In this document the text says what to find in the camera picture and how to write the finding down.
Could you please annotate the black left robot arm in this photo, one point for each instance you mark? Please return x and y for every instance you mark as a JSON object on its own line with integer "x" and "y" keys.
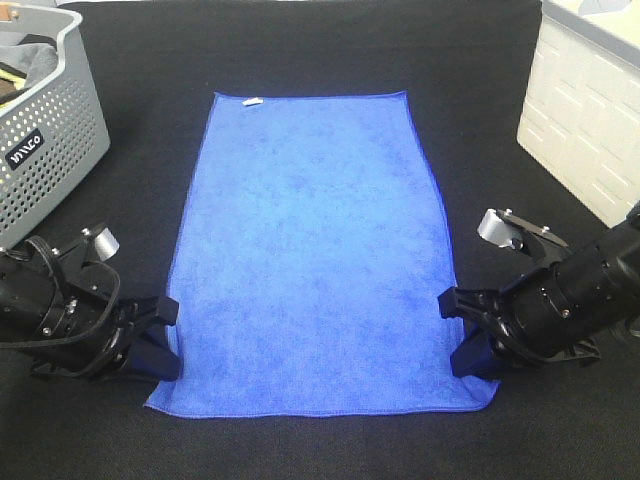
{"x": 25, "y": 291}

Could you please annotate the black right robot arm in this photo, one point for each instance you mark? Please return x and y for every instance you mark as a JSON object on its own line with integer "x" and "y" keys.
{"x": 619, "y": 284}

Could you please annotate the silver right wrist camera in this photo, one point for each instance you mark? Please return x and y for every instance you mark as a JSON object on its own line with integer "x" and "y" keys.
{"x": 498, "y": 229}

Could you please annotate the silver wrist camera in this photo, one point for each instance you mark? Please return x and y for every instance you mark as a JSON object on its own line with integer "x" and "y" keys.
{"x": 101, "y": 243}
{"x": 498, "y": 229}

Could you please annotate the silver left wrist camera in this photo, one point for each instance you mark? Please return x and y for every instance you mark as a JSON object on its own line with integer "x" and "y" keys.
{"x": 101, "y": 243}

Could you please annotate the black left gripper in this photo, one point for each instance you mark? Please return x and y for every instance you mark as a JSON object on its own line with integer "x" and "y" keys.
{"x": 88, "y": 331}

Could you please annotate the yellow cloth in basket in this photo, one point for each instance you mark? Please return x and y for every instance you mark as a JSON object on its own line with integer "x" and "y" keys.
{"x": 11, "y": 78}

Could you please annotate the blue microfibre towel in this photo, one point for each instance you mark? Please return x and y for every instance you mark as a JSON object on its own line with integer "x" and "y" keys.
{"x": 312, "y": 249}

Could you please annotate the grey towel in basket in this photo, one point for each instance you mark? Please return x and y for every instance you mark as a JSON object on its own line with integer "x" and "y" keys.
{"x": 36, "y": 60}

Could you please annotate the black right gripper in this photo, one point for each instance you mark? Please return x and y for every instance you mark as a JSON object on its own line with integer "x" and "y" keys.
{"x": 545, "y": 314}

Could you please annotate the grey perforated laundry basket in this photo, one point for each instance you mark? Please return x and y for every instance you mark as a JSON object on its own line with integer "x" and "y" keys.
{"x": 54, "y": 133}

